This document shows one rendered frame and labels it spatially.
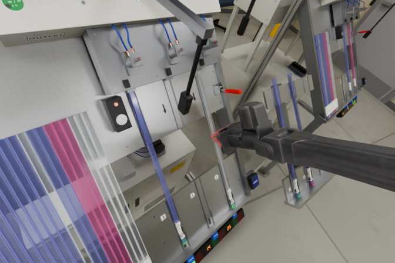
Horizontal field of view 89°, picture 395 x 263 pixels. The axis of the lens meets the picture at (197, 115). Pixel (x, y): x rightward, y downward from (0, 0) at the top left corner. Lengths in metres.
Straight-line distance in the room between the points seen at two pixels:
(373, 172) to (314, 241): 1.55
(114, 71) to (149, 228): 0.43
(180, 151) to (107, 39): 0.66
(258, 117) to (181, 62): 0.24
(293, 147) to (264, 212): 1.34
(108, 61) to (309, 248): 1.76
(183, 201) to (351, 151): 0.47
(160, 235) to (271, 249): 1.14
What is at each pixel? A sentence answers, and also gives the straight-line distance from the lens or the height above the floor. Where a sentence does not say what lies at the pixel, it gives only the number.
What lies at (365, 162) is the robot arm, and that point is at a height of 1.26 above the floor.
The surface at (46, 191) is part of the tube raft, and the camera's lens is 0.53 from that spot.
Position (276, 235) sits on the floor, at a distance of 1.76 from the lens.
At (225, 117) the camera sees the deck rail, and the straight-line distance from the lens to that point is 0.73.
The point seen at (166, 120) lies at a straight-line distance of 0.58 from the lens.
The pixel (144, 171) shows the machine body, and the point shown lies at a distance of 0.93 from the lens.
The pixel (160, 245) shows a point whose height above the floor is 0.78.
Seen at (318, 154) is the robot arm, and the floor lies 1.21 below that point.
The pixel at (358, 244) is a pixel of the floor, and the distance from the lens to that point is 2.18.
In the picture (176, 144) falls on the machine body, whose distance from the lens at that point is 1.01.
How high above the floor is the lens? 1.47
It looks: 47 degrees down
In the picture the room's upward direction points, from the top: 19 degrees clockwise
